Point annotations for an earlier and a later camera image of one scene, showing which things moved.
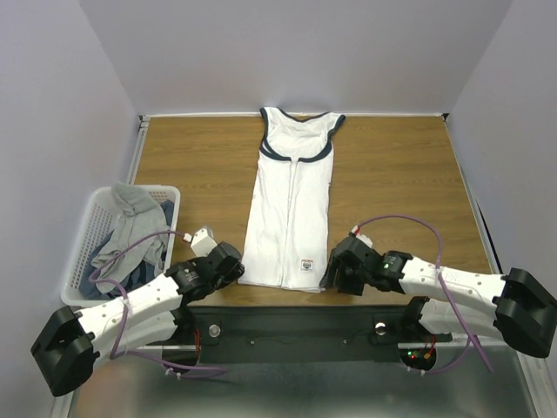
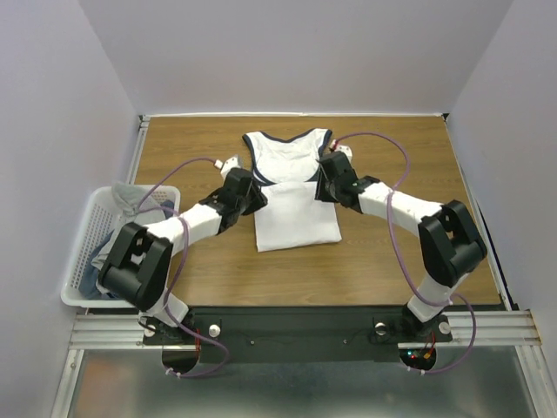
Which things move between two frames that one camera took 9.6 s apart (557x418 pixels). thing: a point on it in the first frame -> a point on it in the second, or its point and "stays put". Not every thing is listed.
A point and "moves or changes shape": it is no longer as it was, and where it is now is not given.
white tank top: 287,229 moves or changes shape
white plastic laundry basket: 98,219 stays put
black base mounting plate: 305,333 stays put
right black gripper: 345,265 -> 325,181
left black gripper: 237,271 -> 258,201
